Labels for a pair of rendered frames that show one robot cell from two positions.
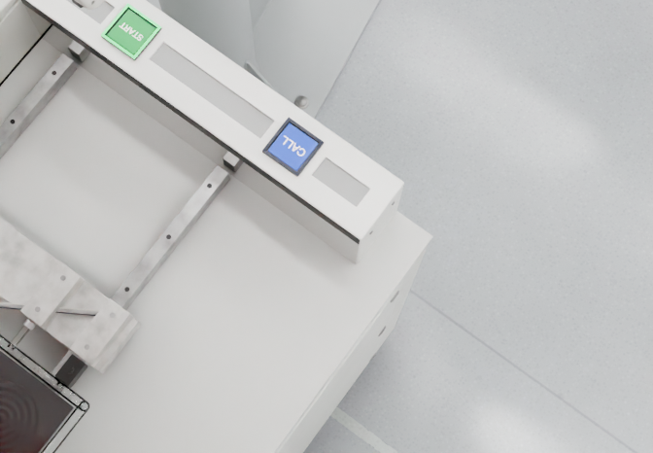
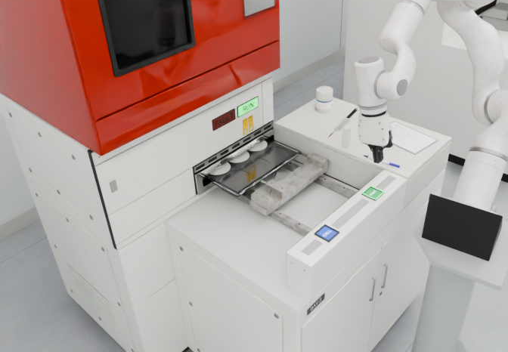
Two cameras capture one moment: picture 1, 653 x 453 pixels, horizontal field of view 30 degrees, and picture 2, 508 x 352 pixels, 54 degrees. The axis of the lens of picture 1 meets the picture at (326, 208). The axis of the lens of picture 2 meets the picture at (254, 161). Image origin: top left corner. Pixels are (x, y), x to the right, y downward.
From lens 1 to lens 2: 128 cm
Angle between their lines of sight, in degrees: 60
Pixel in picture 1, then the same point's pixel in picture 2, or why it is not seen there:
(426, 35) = not seen: outside the picture
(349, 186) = (310, 250)
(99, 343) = (258, 196)
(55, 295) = (276, 186)
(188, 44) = (370, 207)
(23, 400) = (242, 182)
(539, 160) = not seen: outside the picture
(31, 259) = (291, 186)
